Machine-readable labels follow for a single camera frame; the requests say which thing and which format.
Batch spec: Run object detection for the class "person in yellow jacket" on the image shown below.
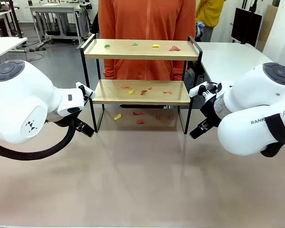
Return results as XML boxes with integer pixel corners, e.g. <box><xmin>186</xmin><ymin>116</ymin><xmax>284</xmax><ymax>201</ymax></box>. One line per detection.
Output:
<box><xmin>196</xmin><ymin>0</ymin><xmax>228</xmax><ymax>42</ymax></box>

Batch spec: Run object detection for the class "white table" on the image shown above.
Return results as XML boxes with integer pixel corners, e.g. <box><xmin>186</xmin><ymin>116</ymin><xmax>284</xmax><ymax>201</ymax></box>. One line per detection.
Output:
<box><xmin>196</xmin><ymin>42</ymin><xmax>274</xmax><ymax>84</ymax></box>
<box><xmin>0</xmin><ymin>37</ymin><xmax>29</xmax><ymax>64</ymax></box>

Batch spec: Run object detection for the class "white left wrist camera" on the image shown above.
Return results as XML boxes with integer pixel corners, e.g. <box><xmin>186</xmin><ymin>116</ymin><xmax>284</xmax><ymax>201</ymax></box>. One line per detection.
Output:
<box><xmin>75</xmin><ymin>81</ymin><xmax>96</xmax><ymax>102</ymax></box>

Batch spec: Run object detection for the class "black left arm cable sleeve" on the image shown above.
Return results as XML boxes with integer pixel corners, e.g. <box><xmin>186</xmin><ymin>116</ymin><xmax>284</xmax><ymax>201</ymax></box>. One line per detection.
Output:
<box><xmin>0</xmin><ymin>117</ymin><xmax>77</xmax><ymax>162</ymax></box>

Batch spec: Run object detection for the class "black monitor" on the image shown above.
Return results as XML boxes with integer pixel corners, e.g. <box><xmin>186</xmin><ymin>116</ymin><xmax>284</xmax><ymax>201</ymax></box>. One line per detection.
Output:
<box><xmin>230</xmin><ymin>7</ymin><xmax>263</xmax><ymax>45</ymax></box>

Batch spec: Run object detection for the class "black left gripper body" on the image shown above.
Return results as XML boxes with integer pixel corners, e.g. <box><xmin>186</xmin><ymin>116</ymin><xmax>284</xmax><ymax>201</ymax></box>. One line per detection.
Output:
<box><xmin>47</xmin><ymin>113</ymin><xmax>77</xmax><ymax>128</ymax></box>

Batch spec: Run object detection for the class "brown cardboard panel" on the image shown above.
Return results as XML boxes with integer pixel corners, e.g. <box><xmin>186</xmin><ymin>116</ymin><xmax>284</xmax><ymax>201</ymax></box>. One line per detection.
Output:
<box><xmin>262</xmin><ymin>4</ymin><xmax>279</xmax><ymax>46</ymax></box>

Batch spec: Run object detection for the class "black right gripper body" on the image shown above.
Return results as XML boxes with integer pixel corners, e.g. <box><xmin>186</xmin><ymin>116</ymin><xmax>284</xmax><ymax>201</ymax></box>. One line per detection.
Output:
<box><xmin>200</xmin><ymin>95</ymin><xmax>220</xmax><ymax>127</ymax></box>

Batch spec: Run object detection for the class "black metal wooden two-tier shelf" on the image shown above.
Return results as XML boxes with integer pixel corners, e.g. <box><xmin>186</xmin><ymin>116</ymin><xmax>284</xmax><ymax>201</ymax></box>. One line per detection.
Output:
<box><xmin>80</xmin><ymin>34</ymin><xmax>203</xmax><ymax>135</ymax></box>

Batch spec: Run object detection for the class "black metal post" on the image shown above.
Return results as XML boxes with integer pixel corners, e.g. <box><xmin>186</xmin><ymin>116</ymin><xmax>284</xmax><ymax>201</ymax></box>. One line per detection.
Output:
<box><xmin>8</xmin><ymin>0</ymin><xmax>24</xmax><ymax>39</ymax></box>

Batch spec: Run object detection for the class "black floor cable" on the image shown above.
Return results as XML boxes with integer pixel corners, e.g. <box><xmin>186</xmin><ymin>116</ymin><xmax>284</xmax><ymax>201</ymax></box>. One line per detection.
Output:
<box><xmin>23</xmin><ymin>39</ymin><xmax>47</xmax><ymax>61</ymax></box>

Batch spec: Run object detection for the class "person in orange hoodie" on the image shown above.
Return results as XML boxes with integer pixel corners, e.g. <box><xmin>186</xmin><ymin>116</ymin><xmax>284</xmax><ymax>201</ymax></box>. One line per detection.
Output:
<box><xmin>97</xmin><ymin>0</ymin><xmax>197</xmax><ymax>81</ymax></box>

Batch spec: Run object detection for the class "person's left forearm orange sleeve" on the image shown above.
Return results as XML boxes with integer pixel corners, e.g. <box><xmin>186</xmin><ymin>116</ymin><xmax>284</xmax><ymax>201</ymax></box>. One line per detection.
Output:
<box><xmin>172</xmin><ymin>60</ymin><xmax>189</xmax><ymax>81</ymax></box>

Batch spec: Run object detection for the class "person's right forearm orange sleeve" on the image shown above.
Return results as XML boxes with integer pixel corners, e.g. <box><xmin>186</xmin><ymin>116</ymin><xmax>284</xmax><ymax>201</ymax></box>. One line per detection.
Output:
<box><xmin>103</xmin><ymin>59</ymin><xmax>117</xmax><ymax>79</ymax></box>

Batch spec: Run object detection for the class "grey metal workbench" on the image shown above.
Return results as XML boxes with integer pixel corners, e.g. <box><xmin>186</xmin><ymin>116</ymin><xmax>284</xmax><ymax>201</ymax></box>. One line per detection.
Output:
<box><xmin>29</xmin><ymin>1</ymin><xmax>91</xmax><ymax>46</ymax></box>

